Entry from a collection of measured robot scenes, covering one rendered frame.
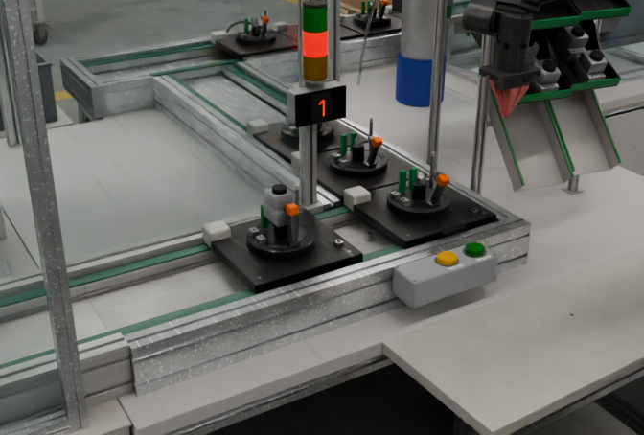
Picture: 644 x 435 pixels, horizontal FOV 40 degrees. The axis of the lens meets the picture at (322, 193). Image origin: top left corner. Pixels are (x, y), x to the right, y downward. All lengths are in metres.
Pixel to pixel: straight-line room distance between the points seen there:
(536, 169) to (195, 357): 0.90
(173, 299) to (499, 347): 0.62
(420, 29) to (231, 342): 1.45
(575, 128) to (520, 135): 0.16
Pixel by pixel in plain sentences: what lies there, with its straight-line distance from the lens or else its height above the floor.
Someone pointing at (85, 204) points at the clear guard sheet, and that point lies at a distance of 1.77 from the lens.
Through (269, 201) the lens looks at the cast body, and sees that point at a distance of 1.75.
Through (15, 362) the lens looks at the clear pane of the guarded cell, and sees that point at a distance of 1.46.
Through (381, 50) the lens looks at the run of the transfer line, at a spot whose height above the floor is 0.91.
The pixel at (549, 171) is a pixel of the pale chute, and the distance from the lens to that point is 2.08.
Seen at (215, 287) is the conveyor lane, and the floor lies 0.92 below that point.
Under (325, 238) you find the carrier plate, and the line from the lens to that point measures 1.82.
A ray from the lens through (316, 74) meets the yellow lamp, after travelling 1.82.
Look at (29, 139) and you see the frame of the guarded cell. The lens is 1.29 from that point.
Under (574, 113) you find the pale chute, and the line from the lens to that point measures 2.20.
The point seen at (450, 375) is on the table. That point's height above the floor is 0.86.
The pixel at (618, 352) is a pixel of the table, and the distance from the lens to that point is 1.77.
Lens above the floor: 1.84
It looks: 26 degrees down
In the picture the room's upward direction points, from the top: straight up
